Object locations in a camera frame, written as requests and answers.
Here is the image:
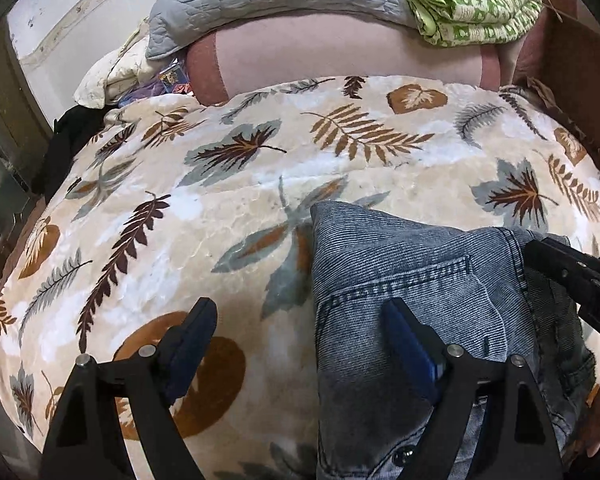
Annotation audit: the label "beige leaf-print fleece blanket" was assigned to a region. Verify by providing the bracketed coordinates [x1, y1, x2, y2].
[0, 74, 600, 480]

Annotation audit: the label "cream floral pillow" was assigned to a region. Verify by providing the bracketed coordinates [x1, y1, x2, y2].
[73, 18, 169, 110]

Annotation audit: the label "green patterned cloth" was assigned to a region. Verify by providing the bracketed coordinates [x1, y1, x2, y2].
[406, 0, 543, 47]

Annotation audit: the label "black garment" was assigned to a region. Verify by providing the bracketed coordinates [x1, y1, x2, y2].
[38, 105, 112, 203]

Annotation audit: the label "blue denim jeans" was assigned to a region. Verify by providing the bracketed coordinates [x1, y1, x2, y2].
[311, 202, 595, 479]

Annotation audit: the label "pink maroon sofa cushion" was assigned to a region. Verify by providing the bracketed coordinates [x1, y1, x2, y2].
[185, 12, 560, 105]

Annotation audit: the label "purple printed packet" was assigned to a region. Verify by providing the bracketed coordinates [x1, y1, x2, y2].
[117, 60, 193, 107]

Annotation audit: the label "glass door wooden cabinet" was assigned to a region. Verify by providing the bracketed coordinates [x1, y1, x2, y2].
[0, 18, 52, 255]

